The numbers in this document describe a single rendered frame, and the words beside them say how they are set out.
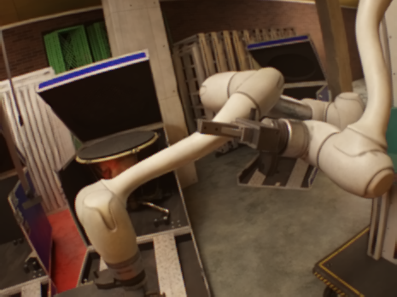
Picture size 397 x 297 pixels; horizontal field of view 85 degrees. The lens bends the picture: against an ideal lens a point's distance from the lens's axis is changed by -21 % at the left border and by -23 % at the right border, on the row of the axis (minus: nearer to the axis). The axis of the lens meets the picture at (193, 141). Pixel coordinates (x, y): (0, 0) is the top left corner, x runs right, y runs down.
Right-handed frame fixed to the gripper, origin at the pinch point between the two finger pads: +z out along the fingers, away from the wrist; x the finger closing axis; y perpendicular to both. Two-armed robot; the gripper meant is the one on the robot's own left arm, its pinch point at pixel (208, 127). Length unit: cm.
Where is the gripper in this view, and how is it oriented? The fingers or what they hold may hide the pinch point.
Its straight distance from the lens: 55.8
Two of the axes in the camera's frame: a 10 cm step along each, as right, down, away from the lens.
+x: 2.3, 2.1, -9.5
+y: 1.5, -9.7, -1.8
